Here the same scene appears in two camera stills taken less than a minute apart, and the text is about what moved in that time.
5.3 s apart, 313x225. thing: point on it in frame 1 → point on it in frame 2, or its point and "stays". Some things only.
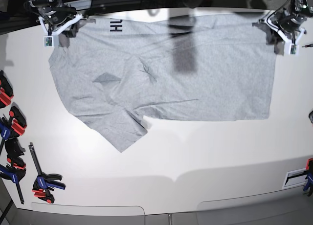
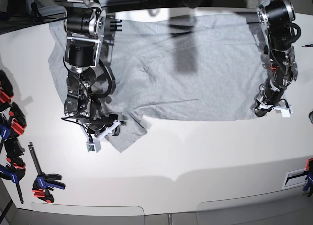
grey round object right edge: x=310 y=116 stays
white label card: x=295 y=177 stays
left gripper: x=287 y=22 → x=271 y=95
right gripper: x=58 y=17 → x=101 y=125
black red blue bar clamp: x=16 y=163 stays
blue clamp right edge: x=308 y=184 stays
